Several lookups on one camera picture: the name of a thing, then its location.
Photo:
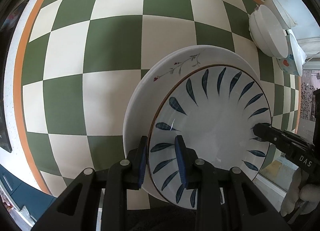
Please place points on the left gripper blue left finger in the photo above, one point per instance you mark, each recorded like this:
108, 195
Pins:
141, 156

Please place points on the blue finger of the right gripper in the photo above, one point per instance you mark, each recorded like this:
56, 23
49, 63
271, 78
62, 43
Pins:
282, 139

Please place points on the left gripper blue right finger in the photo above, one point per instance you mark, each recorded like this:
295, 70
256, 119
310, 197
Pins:
181, 154

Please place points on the blue leaf pattern plate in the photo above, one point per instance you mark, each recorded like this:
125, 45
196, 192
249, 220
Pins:
214, 109

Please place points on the white floral plate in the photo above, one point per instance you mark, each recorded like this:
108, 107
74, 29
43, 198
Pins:
156, 84

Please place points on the white bowl coloured spots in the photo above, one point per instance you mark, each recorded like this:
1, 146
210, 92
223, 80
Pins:
293, 63

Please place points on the plain white bowl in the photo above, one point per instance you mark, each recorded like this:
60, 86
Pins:
267, 33

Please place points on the white bowl dark rim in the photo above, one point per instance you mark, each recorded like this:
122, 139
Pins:
280, 13

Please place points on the white gloved right hand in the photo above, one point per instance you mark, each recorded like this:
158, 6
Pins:
300, 189

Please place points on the green checkered table mat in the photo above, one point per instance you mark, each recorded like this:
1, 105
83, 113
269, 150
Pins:
79, 61

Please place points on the black induction cooktop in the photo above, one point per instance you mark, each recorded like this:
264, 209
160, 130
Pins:
7, 32

